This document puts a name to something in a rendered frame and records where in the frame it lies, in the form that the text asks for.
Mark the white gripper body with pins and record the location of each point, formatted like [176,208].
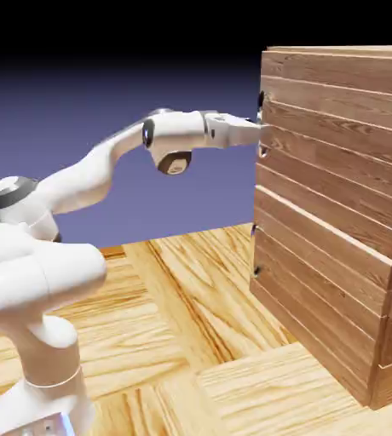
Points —
[243,133]

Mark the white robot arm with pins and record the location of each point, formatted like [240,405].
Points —
[70,184]

